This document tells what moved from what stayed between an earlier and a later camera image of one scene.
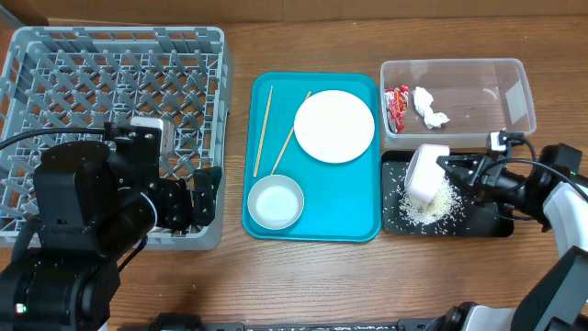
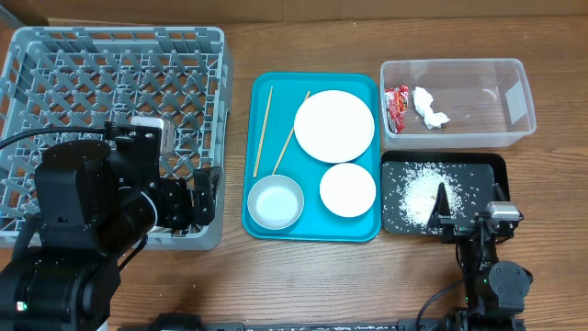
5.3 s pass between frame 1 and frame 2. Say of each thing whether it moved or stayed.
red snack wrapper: stayed
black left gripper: stayed
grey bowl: stayed
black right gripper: moved
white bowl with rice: moved
